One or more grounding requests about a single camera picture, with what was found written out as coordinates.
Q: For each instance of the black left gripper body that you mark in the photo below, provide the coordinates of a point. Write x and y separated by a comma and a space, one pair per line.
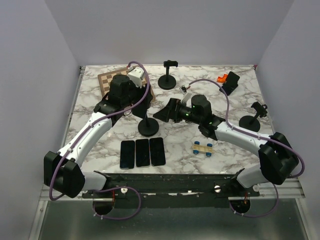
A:
136, 94

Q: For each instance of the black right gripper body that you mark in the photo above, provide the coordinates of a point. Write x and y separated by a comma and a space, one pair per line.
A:
182, 112

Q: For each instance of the black edge phone stand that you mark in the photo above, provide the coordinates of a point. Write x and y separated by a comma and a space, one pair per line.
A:
148, 126

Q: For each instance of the black round-base pole phone stand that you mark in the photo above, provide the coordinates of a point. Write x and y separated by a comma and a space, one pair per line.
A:
167, 81

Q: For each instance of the black phone with silver edge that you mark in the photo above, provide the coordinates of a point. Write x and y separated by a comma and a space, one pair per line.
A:
142, 153

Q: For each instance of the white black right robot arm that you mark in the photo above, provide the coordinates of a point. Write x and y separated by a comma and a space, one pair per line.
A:
276, 161

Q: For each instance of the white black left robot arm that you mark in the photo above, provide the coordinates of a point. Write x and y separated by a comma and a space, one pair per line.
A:
62, 169

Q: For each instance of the black folding phone stand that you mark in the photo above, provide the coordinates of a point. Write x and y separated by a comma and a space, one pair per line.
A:
231, 83

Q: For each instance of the wooden chessboard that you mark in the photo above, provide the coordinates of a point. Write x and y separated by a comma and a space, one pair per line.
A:
105, 79

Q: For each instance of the wooden toy car blue wheels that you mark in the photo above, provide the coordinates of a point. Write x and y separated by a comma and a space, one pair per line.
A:
205, 149

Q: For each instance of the orange plastic block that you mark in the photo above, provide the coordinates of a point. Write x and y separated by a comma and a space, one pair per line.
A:
222, 79

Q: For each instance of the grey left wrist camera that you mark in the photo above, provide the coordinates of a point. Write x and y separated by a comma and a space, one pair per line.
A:
136, 75

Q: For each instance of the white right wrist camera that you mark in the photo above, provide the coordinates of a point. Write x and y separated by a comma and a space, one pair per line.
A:
186, 95

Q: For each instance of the aluminium frame rail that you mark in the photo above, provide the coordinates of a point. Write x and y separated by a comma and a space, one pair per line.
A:
290, 189

